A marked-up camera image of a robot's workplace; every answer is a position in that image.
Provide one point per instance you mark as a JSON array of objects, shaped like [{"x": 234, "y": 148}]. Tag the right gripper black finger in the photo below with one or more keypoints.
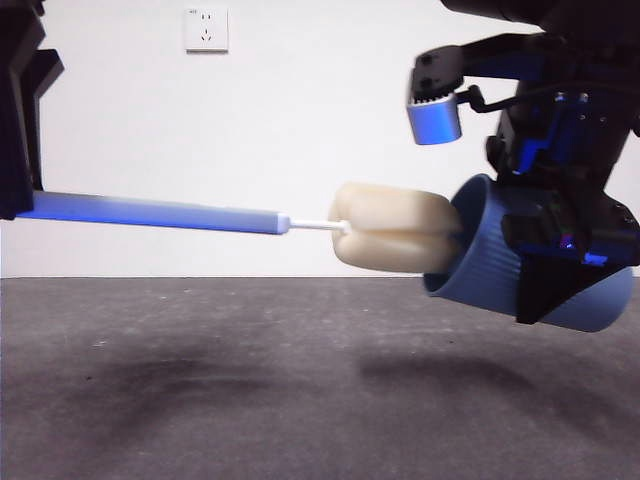
[{"x": 550, "y": 285}]

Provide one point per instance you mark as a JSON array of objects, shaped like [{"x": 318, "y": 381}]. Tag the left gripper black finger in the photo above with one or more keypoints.
[{"x": 20, "y": 150}]

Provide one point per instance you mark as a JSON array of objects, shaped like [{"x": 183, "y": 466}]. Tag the blue ribbed plastic cup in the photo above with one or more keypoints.
[{"x": 490, "y": 270}]

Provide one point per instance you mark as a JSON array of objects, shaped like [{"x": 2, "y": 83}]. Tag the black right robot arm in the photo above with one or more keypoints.
[{"x": 600, "y": 15}]

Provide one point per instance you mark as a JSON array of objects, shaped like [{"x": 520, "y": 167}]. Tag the pale grey right wrist camera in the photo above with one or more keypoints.
[{"x": 435, "y": 122}]

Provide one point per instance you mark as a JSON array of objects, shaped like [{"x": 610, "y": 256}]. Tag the white wall socket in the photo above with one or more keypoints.
[{"x": 207, "y": 30}]

